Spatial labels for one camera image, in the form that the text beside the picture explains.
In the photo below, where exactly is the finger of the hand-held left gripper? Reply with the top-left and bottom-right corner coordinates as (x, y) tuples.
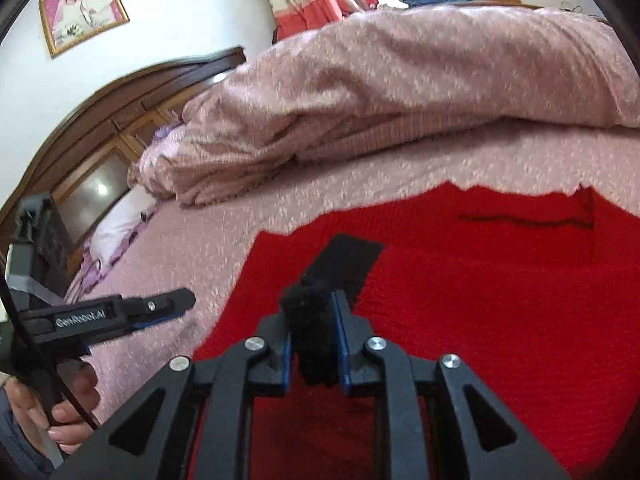
(122, 287), (197, 332)

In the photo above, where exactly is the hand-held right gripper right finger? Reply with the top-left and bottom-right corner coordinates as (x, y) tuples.
(332, 290), (573, 480)

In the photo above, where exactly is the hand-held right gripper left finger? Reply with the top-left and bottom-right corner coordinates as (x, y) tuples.
(50, 309), (293, 480)

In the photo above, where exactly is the black fuzzy cloth strip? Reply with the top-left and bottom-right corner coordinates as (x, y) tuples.
(279, 232), (386, 390)

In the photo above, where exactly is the red knitted sweater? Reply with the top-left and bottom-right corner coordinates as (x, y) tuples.
(187, 180), (640, 480)

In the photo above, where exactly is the person's left hand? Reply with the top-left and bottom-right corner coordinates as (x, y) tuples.
(10, 360), (101, 458)

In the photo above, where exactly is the pink floral bed sheet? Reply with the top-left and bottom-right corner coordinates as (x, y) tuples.
(62, 122), (640, 428)

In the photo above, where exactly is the white pillow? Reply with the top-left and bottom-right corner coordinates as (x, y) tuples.
(82, 186), (162, 272)

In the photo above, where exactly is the wooden headboard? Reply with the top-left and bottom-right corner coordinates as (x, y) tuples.
(0, 46), (247, 281)

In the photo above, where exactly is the pink quilt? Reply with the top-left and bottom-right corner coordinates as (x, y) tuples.
(127, 6), (640, 208)

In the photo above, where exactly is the framed photo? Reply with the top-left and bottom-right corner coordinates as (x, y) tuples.
(39, 0), (131, 59)

